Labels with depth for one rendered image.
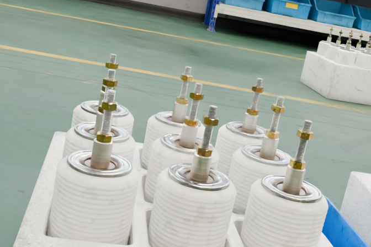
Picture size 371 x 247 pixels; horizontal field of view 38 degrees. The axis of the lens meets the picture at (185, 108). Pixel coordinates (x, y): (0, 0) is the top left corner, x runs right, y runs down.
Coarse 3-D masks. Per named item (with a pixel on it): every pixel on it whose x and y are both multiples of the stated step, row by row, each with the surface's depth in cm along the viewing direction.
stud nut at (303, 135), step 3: (300, 129) 65; (297, 132) 65; (300, 132) 64; (303, 132) 64; (306, 132) 64; (309, 132) 65; (312, 132) 65; (297, 135) 65; (300, 135) 64; (303, 135) 64; (306, 135) 64; (309, 135) 64; (312, 135) 65; (303, 138) 64; (306, 138) 64; (309, 138) 64
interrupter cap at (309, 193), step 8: (264, 176) 68; (272, 176) 69; (280, 176) 70; (264, 184) 66; (272, 184) 66; (280, 184) 68; (304, 184) 69; (272, 192) 64; (280, 192) 64; (288, 192) 66; (304, 192) 67; (312, 192) 66; (320, 192) 67; (296, 200) 63; (304, 200) 63; (312, 200) 64; (320, 200) 65
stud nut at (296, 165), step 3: (291, 159) 66; (294, 159) 66; (291, 162) 66; (294, 162) 65; (297, 162) 65; (300, 162) 65; (303, 162) 66; (291, 165) 66; (294, 165) 65; (297, 165) 65; (300, 165) 65; (303, 165) 65; (297, 168) 65; (300, 168) 65; (303, 168) 66
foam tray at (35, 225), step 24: (48, 168) 77; (48, 192) 70; (24, 216) 63; (48, 216) 64; (144, 216) 68; (240, 216) 74; (24, 240) 57; (48, 240) 58; (72, 240) 59; (144, 240) 62; (240, 240) 67
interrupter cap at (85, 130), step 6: (78, 126) 74; (84, 126) 74; (90, 126) 75; (114, 126) 77; (78, 132) 71; (84, 132) 72; (90, 132) 73; (114, 132) 75; (120, 132) 75; (126, 132) 75; (90, 138) 70; (114, 138) 72; (120, 138) 73; (126, 138) 73
